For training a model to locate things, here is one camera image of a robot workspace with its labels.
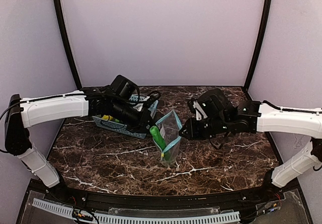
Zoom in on left black corner post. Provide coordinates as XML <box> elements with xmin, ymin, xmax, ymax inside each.
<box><xmin>53</xmin><ymin>0</ymin><xmax>82</xmax><ymax>90</ymax></box>

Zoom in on long green toy cucumber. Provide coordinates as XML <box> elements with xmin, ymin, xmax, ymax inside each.
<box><xmin>149</xmin><ymin>126</ymin><xmax>166</xmax><ymax>151</ymax></box>

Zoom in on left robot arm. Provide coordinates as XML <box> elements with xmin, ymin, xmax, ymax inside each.
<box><xmin>1</xmin><ymin>75</ymin><xmax>160</xmax><ymax>188</ymax></box>

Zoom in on right black corner post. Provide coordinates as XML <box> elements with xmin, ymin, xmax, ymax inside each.
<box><xmin>243</xmin><ymin>0</ymin><xmax>272</xmax><ymax>92</ymax></box>

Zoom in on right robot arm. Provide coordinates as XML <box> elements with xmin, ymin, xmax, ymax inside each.
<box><xmin>179</xmin><ymin>88</ymin><xmax>321</xmax><ymax>189</ymax></box>

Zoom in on clear zip top bag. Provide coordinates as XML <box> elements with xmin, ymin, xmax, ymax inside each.
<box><xmin>153</xmin><ymin>109</ymin><xmax>182</xmax><ymax>167</ymax></box>

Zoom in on light blue plastic basket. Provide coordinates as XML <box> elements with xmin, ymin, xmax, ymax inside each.
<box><xmin>92</xmin><ymin>94</ymin><xmax>159</xmax><ymax>139</ymax></box>

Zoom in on black front frame rail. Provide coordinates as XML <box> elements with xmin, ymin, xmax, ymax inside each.
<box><xmin>38</xmin><ymin>181</ymin><xmax>284</xmax><ymax>216</ymax></box>

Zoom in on yellow toy banana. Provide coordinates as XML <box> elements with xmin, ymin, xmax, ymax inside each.
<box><xmin>102</xmin><ymin>115</ymin><xmax>114</xmax><ymax>121</ymax></box>

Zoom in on black corner post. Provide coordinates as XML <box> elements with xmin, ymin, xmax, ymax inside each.
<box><xmin>243</xmin><ymin>0</ymin><xmax>272</xmax><ymax>92</ymax></box>
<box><xmin>53</xmin><ymin>0</ymin><xmax>82</xmax><ymax>90</ymax></box>

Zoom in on white slotted cable duct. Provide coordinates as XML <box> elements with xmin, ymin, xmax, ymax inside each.
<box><xmin>32</xmin><ymin>198</ymin><xmax>240</xmax><ymax>223</ymax></box>

